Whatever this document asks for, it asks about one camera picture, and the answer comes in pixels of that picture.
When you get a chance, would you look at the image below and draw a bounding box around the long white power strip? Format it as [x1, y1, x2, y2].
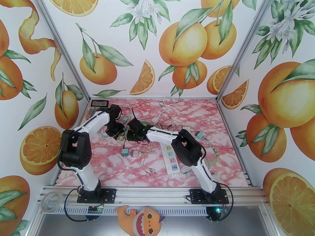
[161, 144, 182, 175]

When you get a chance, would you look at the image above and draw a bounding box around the black gold desk calculator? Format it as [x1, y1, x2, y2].
[86, 99, 109, 120]

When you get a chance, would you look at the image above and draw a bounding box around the orange plush monster toy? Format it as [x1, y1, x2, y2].
[116, 206, 166, 236]

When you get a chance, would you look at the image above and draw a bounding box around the clear tape roll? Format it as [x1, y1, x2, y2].
[41, 192, 62, 212]

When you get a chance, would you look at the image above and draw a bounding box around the circuit board with green light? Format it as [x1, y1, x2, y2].
[208, 206, 228, 216]

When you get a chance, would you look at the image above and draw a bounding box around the thin black cable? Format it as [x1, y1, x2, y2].
[157, 123, 177, 132]

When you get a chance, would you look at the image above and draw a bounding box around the pink multi-head charging cable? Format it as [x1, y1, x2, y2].
[138, 144, 157, 174]

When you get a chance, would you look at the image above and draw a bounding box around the aluminium mounting rail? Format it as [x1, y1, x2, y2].
[37, 185, 268, 216]

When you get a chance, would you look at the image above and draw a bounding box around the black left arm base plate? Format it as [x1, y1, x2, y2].
[77, 188, 116, 203]

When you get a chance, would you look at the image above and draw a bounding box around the white slotted cable duct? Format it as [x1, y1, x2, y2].
[66, 207, 209, 216]

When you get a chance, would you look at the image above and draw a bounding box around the mint multi-head charging cable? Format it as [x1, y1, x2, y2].
[203, 137, 220, 168]

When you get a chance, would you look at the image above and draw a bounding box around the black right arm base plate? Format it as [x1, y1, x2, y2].
[189, 188, 229, 204]

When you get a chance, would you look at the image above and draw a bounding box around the aluminium frame post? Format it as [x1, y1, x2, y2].
[216, 0, 281, 101]
[31, 0, 90, 101]

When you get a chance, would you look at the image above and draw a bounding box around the black left base cable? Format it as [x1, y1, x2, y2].
[63, 190, 99, 222]

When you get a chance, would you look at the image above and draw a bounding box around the black base cable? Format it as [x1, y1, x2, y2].
[218, 184, 235, 222]
[63, 190, 99, 222]

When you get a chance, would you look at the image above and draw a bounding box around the black right base cable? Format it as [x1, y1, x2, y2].
[218, 184, 235, 222]

